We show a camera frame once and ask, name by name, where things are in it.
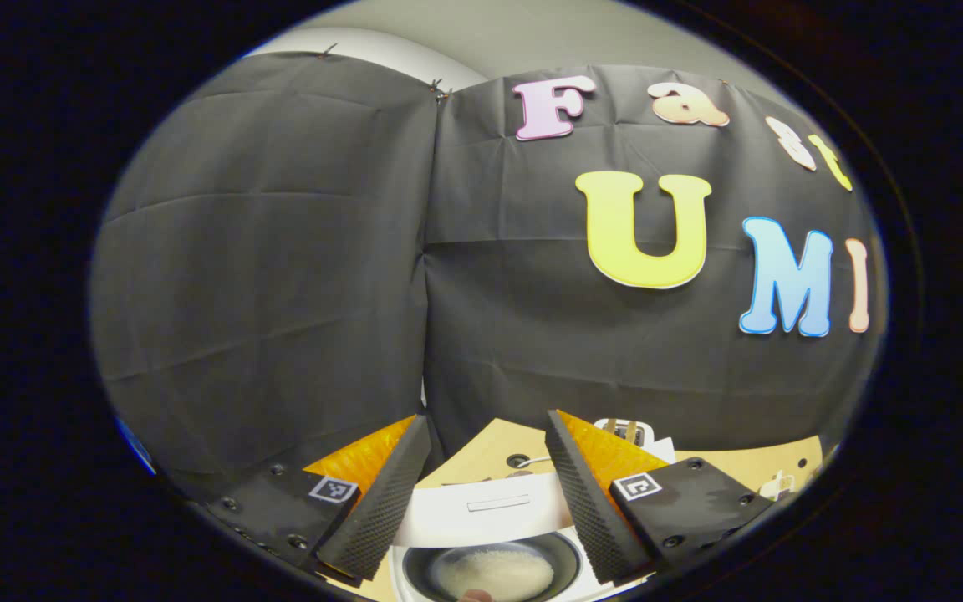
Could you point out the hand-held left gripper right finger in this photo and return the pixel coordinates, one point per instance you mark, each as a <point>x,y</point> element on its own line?
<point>594,514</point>

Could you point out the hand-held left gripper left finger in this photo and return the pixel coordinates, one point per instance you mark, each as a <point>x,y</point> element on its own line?
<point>381,510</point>

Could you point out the white rice cooker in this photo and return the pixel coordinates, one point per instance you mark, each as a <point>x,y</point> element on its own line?
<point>481,518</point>

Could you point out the white rice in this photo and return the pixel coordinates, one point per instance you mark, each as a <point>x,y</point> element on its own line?
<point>498,573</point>

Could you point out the white toaster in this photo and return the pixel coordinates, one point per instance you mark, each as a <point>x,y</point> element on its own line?
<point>644,436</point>

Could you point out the white divided dish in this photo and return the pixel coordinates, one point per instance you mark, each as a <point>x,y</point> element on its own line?
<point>778,487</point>

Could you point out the black backdrop cloth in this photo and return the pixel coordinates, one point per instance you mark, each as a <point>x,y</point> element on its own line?
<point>281,251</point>

